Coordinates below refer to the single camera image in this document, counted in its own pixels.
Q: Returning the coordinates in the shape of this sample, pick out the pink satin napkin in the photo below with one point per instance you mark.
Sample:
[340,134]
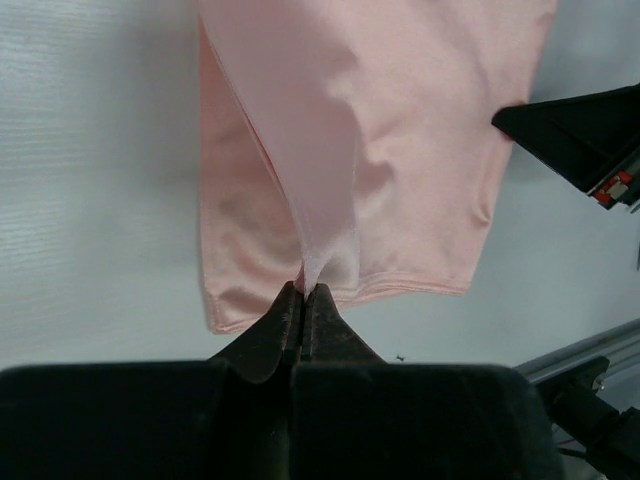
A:
[350,143]

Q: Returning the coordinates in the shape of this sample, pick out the aluminium front rail frame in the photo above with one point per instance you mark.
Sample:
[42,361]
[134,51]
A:
[620,345]

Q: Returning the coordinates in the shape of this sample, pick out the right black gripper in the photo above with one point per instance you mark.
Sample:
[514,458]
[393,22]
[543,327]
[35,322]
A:
[592,141]

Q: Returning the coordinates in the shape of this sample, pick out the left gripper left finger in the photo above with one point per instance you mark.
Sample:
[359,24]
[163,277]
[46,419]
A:
[220,418]

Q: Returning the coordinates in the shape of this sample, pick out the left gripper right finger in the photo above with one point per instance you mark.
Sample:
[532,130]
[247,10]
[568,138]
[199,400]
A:
[373,420]

